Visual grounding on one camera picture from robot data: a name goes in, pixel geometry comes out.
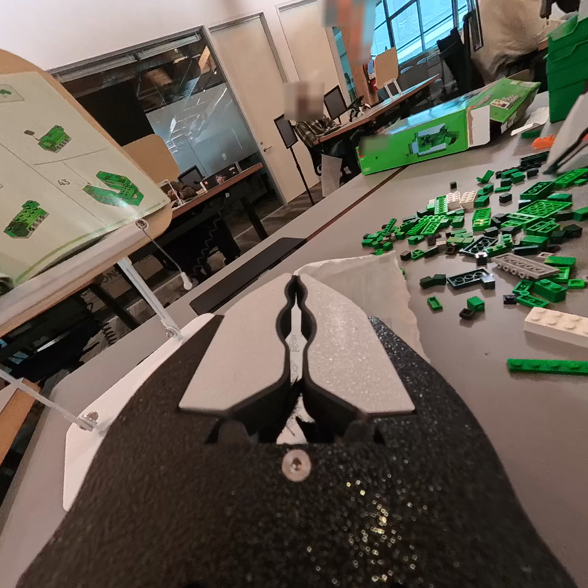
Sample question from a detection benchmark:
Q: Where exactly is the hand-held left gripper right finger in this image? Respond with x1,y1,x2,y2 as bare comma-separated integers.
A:
296,275,416,444

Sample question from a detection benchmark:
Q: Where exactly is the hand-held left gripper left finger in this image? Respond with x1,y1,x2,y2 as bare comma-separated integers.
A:
178,273,299,444

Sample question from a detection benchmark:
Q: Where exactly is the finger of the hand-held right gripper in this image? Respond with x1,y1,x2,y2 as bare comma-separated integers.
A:
544,94,588,175

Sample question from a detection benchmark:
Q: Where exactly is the white printed paper bag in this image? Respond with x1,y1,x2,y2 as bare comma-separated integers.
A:
287,250,430,368

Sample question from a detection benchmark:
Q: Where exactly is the pile of green toy bricks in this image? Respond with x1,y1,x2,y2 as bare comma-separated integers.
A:
360,152,588,320

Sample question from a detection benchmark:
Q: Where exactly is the brick building instruction booklet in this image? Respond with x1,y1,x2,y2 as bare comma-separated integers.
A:
0,71,171,285

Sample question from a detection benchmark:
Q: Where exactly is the grey desk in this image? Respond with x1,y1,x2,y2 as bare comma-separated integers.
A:
0,89,588,588

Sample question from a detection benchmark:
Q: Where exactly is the wooden background desk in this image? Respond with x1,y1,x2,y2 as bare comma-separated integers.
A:
317,76,439,143
172,163,265,242

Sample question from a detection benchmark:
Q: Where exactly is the stack of green boxes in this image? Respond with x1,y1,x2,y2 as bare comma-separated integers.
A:
546,14,588,124

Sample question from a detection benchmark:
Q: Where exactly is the green toy box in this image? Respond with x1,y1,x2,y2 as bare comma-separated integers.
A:
356,78,542,176

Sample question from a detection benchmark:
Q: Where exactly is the grey long plate brick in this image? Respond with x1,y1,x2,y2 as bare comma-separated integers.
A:
491,252,560,279

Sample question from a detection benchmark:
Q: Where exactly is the black toy box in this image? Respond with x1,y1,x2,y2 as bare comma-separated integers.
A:
202,168,239,187

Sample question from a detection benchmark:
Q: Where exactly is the long green plate brick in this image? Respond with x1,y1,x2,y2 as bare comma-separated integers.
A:
507,358,588,376

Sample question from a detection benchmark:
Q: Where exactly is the black screen on tripod stand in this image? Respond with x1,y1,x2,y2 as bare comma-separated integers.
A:
274,115,315,205

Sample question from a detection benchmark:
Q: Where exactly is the black computer monitor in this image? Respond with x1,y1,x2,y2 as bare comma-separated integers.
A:
324,85,347,120

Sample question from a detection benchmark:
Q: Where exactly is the white door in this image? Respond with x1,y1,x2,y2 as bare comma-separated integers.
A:
209,13,299,203

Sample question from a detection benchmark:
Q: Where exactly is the black desk cable cover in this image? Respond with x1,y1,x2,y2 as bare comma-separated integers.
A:
190,237,306,315

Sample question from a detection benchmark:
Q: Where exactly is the wooden book stand white frame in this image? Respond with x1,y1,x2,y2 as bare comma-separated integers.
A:
123,134,180,184

